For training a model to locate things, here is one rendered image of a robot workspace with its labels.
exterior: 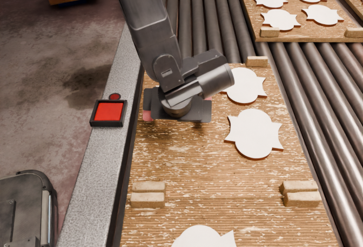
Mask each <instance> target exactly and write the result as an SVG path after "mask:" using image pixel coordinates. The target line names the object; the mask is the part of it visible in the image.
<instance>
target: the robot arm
mask: <svg viewBox="0 0 363 247"><path fill-rule="evenodd" d="M118 1H119V4H120V8H121V10H122V12H123V15H124V18H125V20H126V23H127V26H128V28H129V31H130V34H131V38H132V41H133V43H134V46H135V48H136V52H137V54H138V57H139V59H140V61H141V63H142V65H143V67H144V69H145V71H146V73H147V75H148V76H149V77H150V78H151V79H152V80H153V81H155V82H159V84H160V85H159V86H154V87H153V88H145V89H144V96H143V120H144V121H153V120H154V119H169V120H177V121H178V122H199V123H210V122H211V118H212V96H213V95H215V94H217V93H219V92H221V91H223V90H225V89H227V88H229V87H231V86H233V85H234V84H235V81H234V76H233V73H232V70H231V68H230V66H229V64H228V62H227V59H226V57H225V56H224V55H222V54H221V53H220V52H219V51H217V50H216V49H211V50H209V51H206V52H203V53H201V54H198V55H196V56H193V57H189V56H188V57H186V58H184V59H182V55H181V53H180V49H179V45H178V42H177V38H176V35H175V34H174V33H173V30H172V26H171V23H170V19H169V16H168V14H167V11H166V8H165V5H164V3H163V1H162V0H118Z"/></svg>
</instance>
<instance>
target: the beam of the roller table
mask: <svg viewBox="0 0 363 247"><path fill-rule="evenodd" d="M142 72H143V65H142V63H141V61H140V59H139V57H138V54H137V52H136V48H135V46H134V43H133V41H132V38H131V34H130V31H129V28H128V26H127V23H126V21H125V24H124V27H123V31H122V34H121V36H120V40H119V43H118V46H117V50H116V53H115V56H114V59H113V62H112V65H111V69H110V72H109V76H108V78H107V81H106V85H105V88H104V92H103V95H102V99H109V96H110V95H111V94H113V93H118V94H120V95H121V98H120V99H124V100H127V103H128V105H127V111H126V115H125V121H124V126H123V127H92V130H91V133H90V137H89V140H88V144H87V146H86V149H85V153H84V156H83V160H82V163H81V165H80V169H79V172H78V176H77V179H76V182H75V186H74V188H73V192H72V195H71V198H70V201H69V205H68V208H67V211H66V214H65V217H64V221H63V224H62V228H61V230H60V233H59V237H58V240H57V244H56V247H112V241H113V235H114V231H115V226H116V219H117V213H118V207H119V201H120V196H121V191H122V186H123V179H124V174H125V168H126V161H127V156H128V151H129V146H130V140H131V134H132V128H133V122H134V118H135V112H136V106H137V100H138V94H139V88H140V82H141V78H142Z"/></svg>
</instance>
